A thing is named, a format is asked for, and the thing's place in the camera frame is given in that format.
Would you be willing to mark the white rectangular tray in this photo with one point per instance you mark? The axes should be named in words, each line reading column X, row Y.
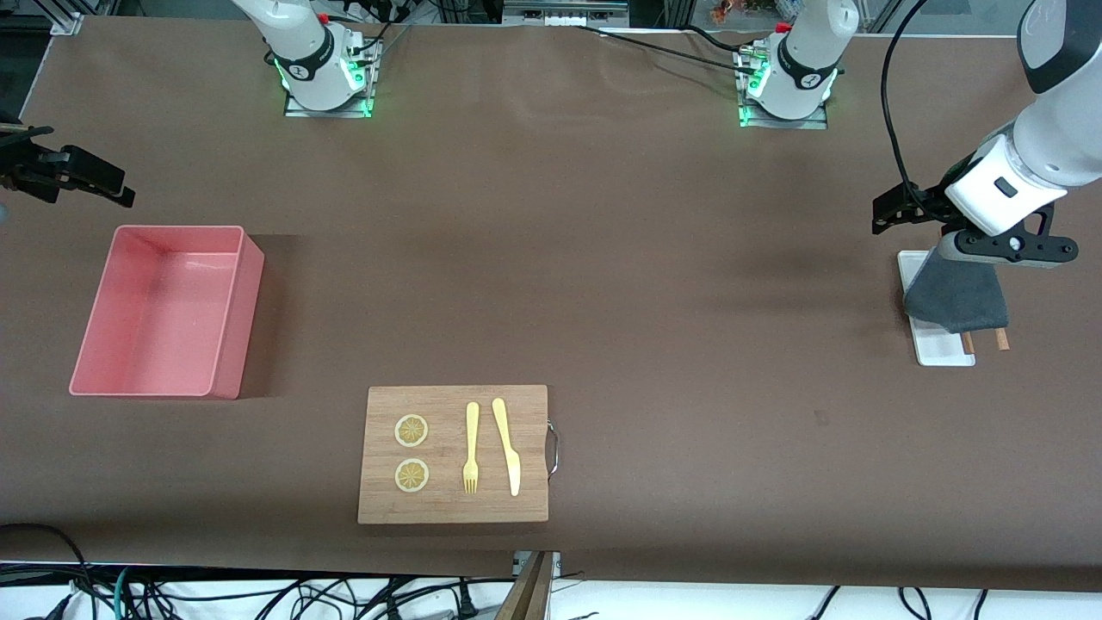
column 938, row 349

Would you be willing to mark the yellow plastic knife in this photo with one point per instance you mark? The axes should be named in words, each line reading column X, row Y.
column 508, row 448

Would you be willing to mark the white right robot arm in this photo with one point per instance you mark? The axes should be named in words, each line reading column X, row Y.
column 301, row 52

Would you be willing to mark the yellow plastic fork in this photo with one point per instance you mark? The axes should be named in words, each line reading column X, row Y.
column 472, row 430

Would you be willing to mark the grey metal device box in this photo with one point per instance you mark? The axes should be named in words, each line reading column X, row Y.
column 564, row 13

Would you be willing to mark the aluminium corner bracket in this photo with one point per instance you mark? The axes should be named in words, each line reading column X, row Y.
column 67, row 24

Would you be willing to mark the orange plastic item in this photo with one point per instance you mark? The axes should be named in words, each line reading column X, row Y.
column 727, row 9

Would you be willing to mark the yellow lemon slice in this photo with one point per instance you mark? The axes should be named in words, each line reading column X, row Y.
column 411, row 476
column 411, row 430

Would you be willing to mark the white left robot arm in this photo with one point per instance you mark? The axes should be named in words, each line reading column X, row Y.
column 1059, row 129

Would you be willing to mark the silver metal edge bracket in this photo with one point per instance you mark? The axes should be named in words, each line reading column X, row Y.
column 556, row 564

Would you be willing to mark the pink plastic bin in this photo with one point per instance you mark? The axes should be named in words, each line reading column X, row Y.
column 155, row 310

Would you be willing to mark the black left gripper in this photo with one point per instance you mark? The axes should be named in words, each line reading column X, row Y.
column 931, row 199

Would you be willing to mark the grey cloth with red underside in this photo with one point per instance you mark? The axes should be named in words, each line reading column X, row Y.
column 956, row 297

